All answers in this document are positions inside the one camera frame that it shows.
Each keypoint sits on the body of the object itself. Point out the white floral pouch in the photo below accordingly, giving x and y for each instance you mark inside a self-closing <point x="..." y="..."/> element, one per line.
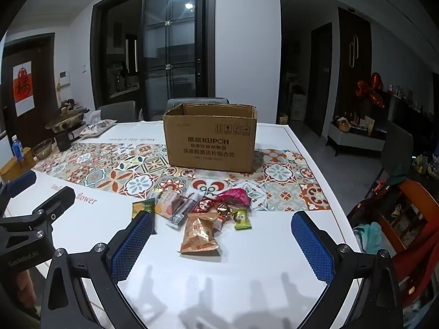
<point x="97" y="127"/>

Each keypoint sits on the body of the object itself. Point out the person's left hand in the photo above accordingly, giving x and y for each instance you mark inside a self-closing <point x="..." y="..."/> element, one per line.
<point x="26" y="286"/>

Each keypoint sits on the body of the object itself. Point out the small cardboard box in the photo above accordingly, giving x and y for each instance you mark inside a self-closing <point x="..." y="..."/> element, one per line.
<point x="282" y="119"/>

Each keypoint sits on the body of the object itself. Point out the metal hot pot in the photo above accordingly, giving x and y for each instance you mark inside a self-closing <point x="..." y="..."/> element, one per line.
<point x="67" y="120"/>

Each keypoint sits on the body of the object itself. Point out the teal cloth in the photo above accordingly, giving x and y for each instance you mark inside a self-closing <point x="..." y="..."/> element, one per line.
<point x="367" y="236"/>

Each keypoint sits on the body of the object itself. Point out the pale pink snack packet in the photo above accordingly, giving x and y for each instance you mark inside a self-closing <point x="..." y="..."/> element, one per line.
<point x="169" y="205"/>

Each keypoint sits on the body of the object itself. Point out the wooden box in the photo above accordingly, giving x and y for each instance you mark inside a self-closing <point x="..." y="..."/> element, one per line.
<point x="15" y="169"/>

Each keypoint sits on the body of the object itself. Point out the magenta snack packet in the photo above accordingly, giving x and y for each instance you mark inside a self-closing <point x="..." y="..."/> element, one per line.
<point x="234" y="197"/>

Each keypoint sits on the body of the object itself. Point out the clear silver snack packet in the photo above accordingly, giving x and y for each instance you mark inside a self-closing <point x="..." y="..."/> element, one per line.
<point x="181" y="217"/>

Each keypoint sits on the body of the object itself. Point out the patterned tile print tablecloth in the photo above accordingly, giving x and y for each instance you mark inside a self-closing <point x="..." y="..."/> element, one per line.
<point x="274" y="178"/>

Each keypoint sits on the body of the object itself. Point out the glass bowl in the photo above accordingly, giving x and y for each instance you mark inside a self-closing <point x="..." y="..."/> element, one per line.
<point x="42" y="149"/>

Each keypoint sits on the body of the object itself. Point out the dark sliding glass door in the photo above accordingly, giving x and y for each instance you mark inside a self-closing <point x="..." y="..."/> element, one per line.
<point x="171" y="51"/>

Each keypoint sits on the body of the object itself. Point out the blue bottle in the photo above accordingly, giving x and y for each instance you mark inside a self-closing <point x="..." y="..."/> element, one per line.
<point x="16" y="149"/>

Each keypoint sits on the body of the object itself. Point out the gold candy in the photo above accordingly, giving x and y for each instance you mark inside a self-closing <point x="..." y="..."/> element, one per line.
<point x="223" y="210"/>

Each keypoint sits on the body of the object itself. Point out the orange wooden chair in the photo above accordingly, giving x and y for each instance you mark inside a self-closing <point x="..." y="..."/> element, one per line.
<point x="416" y="195"/>

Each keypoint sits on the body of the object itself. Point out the green yellow snack packet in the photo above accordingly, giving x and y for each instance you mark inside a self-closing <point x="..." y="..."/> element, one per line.
<point x="142" y="207"/>

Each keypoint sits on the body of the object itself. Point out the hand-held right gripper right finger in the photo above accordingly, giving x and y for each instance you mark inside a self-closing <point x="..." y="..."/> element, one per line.
<point x="312" y="250"/>

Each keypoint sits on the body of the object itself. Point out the red white snack packet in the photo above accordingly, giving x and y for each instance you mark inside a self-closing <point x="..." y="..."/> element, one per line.
<point x="205" y="205"/>

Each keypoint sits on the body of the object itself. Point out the red foil balloons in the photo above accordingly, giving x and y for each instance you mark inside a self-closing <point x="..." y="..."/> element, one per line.
<point x="368" y="89"/>

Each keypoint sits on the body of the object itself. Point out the toy figurines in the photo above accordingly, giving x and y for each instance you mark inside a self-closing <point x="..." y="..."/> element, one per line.
<point x="425" y="164"/>

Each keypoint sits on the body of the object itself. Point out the dark interior door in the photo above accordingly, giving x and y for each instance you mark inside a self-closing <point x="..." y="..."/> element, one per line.
<point x="319" y="78"/>

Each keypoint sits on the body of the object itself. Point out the low white cabinet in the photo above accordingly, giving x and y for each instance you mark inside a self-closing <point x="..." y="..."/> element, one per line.
<point x="353" y="137"/>

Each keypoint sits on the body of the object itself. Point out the red cloth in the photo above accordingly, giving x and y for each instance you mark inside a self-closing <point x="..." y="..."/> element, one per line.
<point x="415" y="264"/>

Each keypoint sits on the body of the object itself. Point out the orange snack packet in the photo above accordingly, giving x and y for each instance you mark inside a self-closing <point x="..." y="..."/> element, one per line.
<point x="200" y="234"/>

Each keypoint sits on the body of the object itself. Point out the brown cardboard box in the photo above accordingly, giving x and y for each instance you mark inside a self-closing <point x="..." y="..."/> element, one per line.
<point x="209" y="144"/>

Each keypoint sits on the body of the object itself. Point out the white carton box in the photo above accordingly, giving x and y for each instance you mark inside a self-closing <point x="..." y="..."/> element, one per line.
<point x="298" y="107"/>

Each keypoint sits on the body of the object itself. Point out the grey dining chair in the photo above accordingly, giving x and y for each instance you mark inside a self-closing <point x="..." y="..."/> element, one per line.
<point x="396" y="147"/>
<point x="199" y="101"/>
<point x="116" y="111"/>

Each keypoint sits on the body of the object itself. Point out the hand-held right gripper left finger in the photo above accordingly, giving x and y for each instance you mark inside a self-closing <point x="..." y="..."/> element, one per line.
<point x="132" y="246"/>

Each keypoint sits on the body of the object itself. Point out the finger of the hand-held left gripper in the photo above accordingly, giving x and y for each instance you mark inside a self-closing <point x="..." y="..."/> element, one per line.
<point x="58" y="199"/>
<point x="21" y="182"/>

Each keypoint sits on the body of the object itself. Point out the red door poster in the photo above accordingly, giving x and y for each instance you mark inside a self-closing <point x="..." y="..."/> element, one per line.
<point x="23" y="89"/>

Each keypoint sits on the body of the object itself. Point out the dark sideboard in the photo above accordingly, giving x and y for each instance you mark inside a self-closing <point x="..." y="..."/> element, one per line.
<point x="411" y="113"/>

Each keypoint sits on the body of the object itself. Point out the green candy packet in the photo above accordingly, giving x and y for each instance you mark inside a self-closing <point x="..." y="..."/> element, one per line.
<point x="242" y="220"/>

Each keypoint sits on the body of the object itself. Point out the black mug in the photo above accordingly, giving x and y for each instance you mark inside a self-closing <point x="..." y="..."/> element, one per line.
<point x="63" y="142"/>

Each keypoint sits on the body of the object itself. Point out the white wall intercom panel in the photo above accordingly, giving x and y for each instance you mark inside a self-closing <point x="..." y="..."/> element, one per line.
<point x="64" y="78"/>

